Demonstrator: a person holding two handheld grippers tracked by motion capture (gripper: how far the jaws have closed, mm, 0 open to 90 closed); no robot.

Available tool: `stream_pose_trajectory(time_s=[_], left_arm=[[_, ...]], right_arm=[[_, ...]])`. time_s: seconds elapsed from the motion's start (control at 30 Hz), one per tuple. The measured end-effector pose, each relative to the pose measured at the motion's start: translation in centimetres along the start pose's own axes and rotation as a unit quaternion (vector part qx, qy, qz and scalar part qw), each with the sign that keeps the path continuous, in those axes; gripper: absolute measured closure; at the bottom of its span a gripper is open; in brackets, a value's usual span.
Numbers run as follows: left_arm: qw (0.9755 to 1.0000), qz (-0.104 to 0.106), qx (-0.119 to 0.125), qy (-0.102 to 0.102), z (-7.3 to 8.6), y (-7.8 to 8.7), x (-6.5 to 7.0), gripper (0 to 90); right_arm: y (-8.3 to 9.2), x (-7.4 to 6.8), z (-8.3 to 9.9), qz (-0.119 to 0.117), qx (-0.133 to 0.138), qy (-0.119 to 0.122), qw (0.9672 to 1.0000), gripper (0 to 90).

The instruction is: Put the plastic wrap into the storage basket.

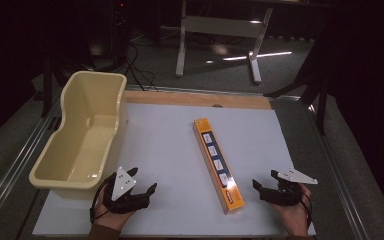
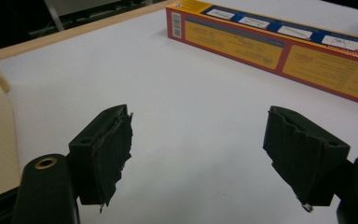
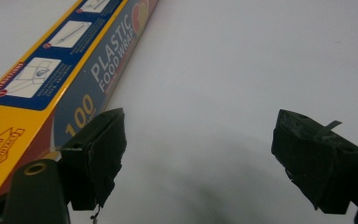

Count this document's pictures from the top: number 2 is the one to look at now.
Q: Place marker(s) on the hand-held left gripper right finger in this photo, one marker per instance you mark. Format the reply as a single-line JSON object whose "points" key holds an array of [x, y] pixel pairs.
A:
{"points": [[304, 155]]}

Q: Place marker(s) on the long yellow red cardboard box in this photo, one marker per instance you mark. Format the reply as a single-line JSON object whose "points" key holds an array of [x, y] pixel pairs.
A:
{"points": [[279, 46]]}

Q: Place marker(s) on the grey metal stand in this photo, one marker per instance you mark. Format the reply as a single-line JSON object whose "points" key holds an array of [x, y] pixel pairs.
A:
{"points": [[54, 14]]}

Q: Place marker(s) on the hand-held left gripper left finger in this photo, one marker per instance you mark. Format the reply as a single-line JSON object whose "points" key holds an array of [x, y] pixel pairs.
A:
{"points": [[102, 155]]}

